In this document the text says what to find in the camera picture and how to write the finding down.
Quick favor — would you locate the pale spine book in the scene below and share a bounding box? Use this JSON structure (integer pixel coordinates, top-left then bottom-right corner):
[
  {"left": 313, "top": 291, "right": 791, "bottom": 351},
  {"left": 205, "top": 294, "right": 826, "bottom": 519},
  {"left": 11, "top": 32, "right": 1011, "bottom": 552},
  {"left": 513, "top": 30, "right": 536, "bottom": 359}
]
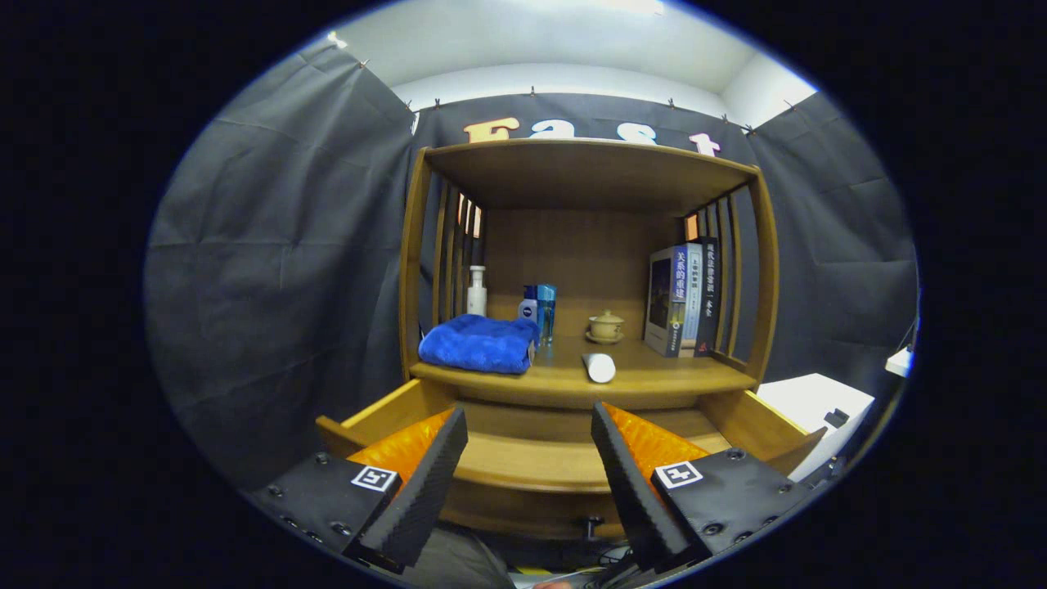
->
[{"left": 681, "top": 242, "right": 704, "bottom": 354}]

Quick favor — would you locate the wooden drawer with black knob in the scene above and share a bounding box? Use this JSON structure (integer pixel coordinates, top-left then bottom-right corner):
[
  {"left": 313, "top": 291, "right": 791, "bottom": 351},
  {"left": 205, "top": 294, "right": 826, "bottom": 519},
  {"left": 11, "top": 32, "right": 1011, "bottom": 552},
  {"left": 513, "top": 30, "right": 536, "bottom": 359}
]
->
[{"left": 316, "top": 378, "right": 827, "bottom": 542}]

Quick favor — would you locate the black spine book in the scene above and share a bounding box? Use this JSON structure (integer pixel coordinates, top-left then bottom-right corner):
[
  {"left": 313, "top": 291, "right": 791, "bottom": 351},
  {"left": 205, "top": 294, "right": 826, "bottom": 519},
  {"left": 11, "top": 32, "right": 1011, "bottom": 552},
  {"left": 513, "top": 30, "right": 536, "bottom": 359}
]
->
[{"left": 694, "top": 237, "right": 722, "bottom": 357}]

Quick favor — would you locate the wooden cabinet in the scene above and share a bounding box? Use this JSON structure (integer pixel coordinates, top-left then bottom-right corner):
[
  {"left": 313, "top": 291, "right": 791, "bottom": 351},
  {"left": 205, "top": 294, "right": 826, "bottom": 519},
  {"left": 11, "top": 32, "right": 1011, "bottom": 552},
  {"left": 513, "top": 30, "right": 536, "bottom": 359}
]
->
[{"left": 399, "top": 137, "right": 780, "bottom": 414}]

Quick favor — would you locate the white storage box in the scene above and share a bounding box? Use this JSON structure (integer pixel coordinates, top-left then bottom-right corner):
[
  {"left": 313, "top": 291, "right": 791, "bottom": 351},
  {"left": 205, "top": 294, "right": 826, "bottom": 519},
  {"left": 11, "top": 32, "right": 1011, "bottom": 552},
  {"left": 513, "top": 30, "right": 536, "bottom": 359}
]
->
[{"left": 757, "top": 373, "right": 876, "bottom": 483}]

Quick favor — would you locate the person's left leg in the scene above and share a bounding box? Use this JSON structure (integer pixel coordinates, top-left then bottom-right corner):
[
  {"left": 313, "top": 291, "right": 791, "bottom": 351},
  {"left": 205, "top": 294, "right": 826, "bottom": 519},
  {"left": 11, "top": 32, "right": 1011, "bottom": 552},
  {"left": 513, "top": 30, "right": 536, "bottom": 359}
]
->
[{"left": 401, "top": 528, "right": 516, "bottom": 589}]

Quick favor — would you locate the beige lidded teacup with saucer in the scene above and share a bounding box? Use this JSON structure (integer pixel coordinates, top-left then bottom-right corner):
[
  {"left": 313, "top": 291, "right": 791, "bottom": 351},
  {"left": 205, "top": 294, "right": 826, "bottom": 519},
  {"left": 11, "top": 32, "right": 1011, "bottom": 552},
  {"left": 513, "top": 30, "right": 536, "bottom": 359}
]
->
[{"left": 586, "top": 309, "right": 625, "bottom": 344}]

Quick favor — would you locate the clear blue bottle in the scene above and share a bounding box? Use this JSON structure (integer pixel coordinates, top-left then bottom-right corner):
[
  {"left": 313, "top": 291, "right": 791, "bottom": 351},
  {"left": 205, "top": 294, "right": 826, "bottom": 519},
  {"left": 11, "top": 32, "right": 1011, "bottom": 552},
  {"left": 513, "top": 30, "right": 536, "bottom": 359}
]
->
[{"left": 536, "top": 283, "right": 558, "bottom": 346}]

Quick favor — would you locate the wooden countertop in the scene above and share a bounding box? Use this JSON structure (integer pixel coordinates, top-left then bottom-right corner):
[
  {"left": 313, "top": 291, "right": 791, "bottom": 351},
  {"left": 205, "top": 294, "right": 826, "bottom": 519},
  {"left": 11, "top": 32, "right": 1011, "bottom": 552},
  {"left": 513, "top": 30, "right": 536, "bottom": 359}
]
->
[{"left": 409, "top": 334, "right": 757, "bottom": 410}]

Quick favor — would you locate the blue spine book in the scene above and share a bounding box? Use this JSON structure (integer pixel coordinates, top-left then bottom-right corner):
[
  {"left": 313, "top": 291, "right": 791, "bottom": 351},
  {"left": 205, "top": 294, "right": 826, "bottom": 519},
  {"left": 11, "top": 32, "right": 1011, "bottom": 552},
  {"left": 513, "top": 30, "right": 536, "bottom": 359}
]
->
[{"left": 644, "top": 244, "right": 690, "bottom": 358}]

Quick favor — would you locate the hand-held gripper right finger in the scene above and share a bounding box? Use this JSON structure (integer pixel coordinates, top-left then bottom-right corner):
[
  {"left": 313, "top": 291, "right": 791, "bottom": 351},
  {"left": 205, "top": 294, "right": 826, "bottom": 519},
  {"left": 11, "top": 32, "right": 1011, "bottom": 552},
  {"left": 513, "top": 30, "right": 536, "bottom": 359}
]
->
[{"left": 591, "top": 400, "right": 811, "bottom": 573}]

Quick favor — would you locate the black backdrop cloth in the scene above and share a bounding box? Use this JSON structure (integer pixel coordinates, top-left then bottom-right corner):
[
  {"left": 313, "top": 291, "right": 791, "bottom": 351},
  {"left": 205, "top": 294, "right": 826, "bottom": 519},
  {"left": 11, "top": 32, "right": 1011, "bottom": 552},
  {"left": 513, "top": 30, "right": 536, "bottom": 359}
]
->
[{"left": 143, "top": 37, "right": 919, "bottom": 492}]

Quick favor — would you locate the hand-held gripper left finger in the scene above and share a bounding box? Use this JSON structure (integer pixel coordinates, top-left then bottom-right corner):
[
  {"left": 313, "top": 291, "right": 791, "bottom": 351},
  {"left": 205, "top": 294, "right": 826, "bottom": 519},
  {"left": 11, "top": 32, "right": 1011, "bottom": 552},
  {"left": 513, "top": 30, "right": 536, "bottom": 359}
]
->
[{"left": 249, "top": 407, "right": 469, "bottom": 573}]

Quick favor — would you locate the blue folded towel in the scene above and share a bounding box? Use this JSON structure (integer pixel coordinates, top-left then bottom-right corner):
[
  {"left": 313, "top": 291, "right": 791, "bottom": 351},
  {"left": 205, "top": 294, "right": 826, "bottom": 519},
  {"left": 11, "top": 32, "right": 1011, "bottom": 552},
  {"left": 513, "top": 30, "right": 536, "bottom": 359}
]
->
[{"left": 418, "top": 314, "right": 541, "bottom": 375}]

